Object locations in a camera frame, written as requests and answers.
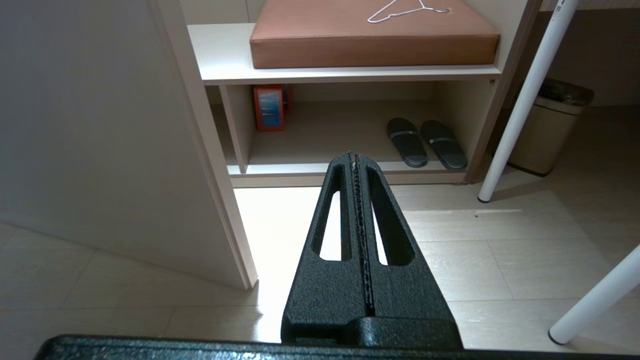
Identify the beige wooden door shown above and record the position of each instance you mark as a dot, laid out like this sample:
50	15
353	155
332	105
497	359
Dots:
100	125

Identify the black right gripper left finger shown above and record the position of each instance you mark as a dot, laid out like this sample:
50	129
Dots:
325	295

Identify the small red box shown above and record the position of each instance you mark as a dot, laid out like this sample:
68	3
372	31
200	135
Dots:
269	107

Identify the cream wardrobe shelf unit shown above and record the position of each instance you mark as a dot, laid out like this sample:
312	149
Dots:
350	75

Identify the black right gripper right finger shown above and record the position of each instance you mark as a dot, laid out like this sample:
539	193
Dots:
410	295

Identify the white table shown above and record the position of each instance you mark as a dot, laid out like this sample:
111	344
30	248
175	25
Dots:
525	100

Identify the beige trash bin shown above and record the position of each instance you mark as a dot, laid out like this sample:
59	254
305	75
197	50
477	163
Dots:
547	130

